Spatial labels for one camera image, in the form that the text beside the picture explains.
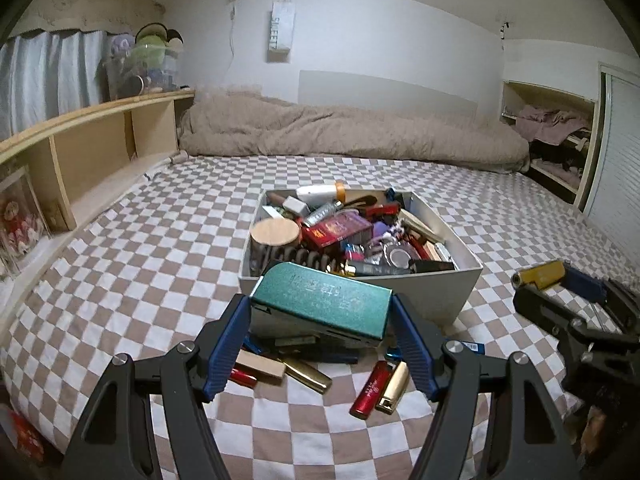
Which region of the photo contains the wooden lighter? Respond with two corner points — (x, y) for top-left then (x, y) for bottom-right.
(235, 349), (287, 380)

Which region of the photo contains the pink clothes pile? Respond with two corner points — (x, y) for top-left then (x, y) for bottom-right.
(515, 105), (593, 146)

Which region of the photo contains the green box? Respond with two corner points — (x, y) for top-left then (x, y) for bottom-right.
(248, 261), (393, 351)

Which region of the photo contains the checkered bed sheet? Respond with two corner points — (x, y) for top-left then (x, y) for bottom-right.
(0, 152), (640, 480)

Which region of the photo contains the white tube orange cap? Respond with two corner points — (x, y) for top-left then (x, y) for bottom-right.
(296, 181), (347, 209)

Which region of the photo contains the white cardboard box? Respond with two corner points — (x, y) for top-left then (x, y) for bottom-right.
(239, 187), (483, 328)

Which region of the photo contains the oval wooden brush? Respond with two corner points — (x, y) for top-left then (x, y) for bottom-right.
(400, 208), (437, 241)

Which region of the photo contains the black wavy hair clip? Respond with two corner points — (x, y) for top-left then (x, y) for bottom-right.
(255, 245), (347, 277)

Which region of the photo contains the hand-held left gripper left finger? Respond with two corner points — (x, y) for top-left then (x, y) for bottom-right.
(62, 294), (251, 480)

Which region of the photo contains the rectangular gold lighter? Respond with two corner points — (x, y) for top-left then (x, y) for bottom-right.
(516, 260), (567, 291)

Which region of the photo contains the red cigarette pack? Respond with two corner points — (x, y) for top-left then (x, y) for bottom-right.
(301, 215), (374, 251)

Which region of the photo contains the red printed package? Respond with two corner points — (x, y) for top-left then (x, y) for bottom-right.
(0, 405), (47, 467)

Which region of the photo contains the small red lighter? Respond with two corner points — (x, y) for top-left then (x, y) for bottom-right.
(227, 367), (259, 387)

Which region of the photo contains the slim gold lighter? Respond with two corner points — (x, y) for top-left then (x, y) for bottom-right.
(277, 357), (333, 394)

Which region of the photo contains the hanging white bag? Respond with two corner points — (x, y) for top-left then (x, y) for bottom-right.
(267, 0), (296, 64)

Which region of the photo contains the beige comforter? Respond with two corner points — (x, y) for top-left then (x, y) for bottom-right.
(177, 87), (531, 175)

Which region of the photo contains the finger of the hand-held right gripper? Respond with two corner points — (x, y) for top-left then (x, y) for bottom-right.
(512, 284), (588, 333)
(562, 259), (640, 313)

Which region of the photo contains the white slatted door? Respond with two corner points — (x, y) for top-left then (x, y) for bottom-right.
(582, 67), (640, 243)

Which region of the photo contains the round wooden lid jar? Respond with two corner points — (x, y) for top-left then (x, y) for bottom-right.
(250, 218), (302, 251)

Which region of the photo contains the wooden headboard shelf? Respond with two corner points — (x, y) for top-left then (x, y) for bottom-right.
(0, 89), (197, 281)

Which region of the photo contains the rounded gold lighter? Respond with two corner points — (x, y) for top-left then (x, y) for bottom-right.
(375, 360), (412, 415)

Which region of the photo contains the clear plastic container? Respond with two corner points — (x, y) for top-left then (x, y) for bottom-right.
(102, 22), (185, 101)

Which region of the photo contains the beige patterned valance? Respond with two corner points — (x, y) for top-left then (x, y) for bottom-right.
(22, 0), (166, 36)

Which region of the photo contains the hanging white cord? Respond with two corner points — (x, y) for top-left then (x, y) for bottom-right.
(226, 0), (242, 57)

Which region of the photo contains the white wall cabinet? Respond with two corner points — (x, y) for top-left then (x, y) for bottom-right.
(500, 62), (603, 211)

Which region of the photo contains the framed photo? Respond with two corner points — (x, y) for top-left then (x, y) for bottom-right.
(0, 165), (53, 271)

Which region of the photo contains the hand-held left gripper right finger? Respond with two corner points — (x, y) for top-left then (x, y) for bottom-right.
(391, 292), (583, 480)

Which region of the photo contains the round tin in plastic wrap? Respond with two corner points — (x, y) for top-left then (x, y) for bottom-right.
(370, 240), (422, 273)

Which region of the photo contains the grey curtain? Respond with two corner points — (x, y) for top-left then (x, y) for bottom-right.
(0, 30), (108, 136)

